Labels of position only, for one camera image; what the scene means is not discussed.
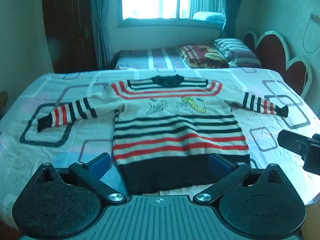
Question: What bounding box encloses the striped pillow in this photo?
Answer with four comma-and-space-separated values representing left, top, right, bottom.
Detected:
214, 38, 262, 68

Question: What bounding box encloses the bed with geometric patterned sheet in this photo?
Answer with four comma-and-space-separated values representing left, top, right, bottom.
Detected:
0, 66, 320, 230

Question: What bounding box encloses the window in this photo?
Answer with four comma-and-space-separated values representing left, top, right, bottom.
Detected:
121, 0, 225, 22

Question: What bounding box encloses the bed with striped sheet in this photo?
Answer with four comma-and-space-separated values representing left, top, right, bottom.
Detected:
114, 47, 262, 70

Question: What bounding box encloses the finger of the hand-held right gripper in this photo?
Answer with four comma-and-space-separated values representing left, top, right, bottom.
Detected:
277, 129, 313, 157

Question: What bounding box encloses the dark wooden door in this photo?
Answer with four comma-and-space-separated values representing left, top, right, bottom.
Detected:
41, 0, 98, 74

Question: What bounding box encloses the teal curtain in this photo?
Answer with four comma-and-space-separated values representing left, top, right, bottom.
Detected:
89, 0, 110, 70
187, 0, 244, 39

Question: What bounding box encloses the striped knit sweater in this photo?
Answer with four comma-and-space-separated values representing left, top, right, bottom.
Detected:
37, 74, 289, 195

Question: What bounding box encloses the wooden cabinet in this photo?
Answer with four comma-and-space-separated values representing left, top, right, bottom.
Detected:
0, 90, 8, 117

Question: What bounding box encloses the folded maroon blanket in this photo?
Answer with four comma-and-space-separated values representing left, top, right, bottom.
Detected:
176, 44, 229, 68

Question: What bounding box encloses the red heart-shaped headboard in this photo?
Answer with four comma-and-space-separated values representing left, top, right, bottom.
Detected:
243, 30, 313, 99

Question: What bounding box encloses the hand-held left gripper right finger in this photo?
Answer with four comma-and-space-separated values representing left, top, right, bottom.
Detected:
192, 152, 288, 204

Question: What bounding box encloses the folded light blue quilt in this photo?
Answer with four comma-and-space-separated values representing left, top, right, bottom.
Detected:
192, 11, 227, 27

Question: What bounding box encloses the wall plug with cable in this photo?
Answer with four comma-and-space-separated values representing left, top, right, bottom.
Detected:
301, 12, 319, 90

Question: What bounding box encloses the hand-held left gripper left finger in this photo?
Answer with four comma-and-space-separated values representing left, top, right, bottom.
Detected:
31, 152, 128, 204

